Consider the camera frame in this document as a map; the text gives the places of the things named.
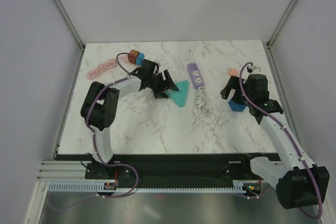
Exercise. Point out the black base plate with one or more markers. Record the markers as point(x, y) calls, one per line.
point(175, 171)

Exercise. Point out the left aluminium frame post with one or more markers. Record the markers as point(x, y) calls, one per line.
point(66, 18)

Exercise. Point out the brown cube plug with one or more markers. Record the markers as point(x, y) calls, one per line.
point(132, 56)

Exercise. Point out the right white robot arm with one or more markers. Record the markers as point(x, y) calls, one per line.
point(298, 181)

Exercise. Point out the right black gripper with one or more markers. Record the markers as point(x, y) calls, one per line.
point(233, 83)

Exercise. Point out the right aluminium frame post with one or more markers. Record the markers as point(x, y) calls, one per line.
point(282, 21)

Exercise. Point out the aluminium rail bar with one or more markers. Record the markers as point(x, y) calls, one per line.
point(61, 171)

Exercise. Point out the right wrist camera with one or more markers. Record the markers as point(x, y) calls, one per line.
point(253, 69)

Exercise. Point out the light blue plug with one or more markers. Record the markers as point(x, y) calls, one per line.
point(140, 59)

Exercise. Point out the blue cube plug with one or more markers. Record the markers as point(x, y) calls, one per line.
point(235, 107)

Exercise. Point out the pink plug adapter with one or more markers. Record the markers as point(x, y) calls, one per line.
point(233, 72)

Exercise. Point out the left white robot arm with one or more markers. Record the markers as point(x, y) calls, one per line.
point(99, 108)

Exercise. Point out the teal power strip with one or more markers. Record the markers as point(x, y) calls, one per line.
point(179, 97)

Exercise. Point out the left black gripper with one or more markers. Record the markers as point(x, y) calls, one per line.
point(164, 85)

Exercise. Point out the purple power strip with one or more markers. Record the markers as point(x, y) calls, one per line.
point(195, 75)

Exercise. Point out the white cube plug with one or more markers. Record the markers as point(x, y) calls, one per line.
point(150, 58)

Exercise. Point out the white cable duct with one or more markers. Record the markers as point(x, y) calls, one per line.
point(101, 187)

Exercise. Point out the aluminium frame post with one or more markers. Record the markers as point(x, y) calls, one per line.
point(282, 21)
point(66, 18)

